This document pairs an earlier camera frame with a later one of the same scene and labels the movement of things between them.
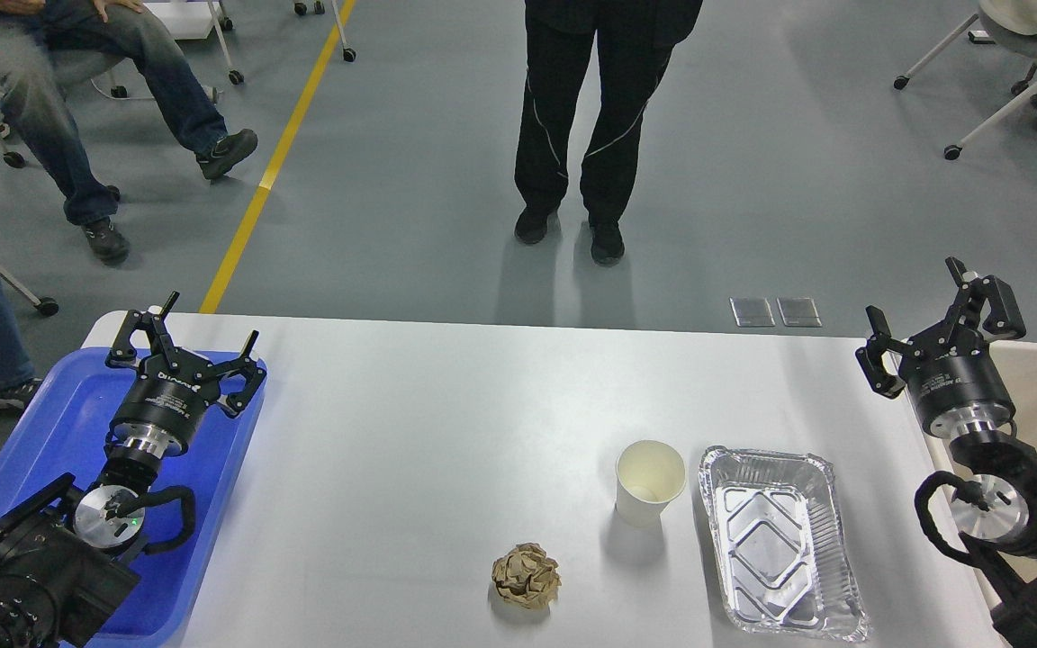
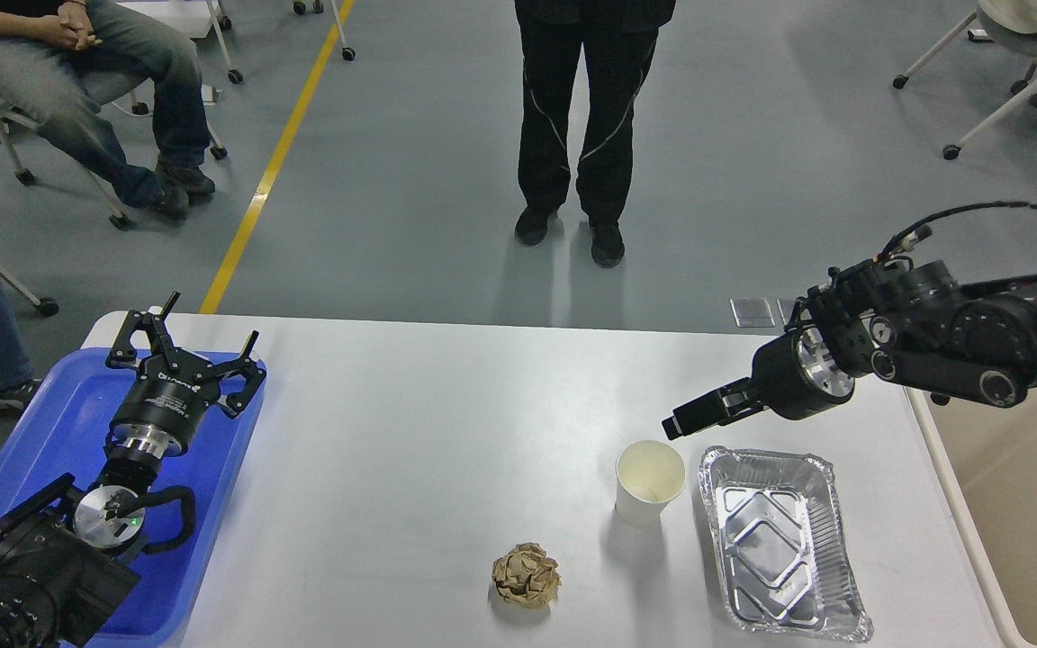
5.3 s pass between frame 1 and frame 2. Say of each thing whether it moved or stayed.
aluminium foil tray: stayed
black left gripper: stayed
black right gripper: moved
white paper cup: stayed
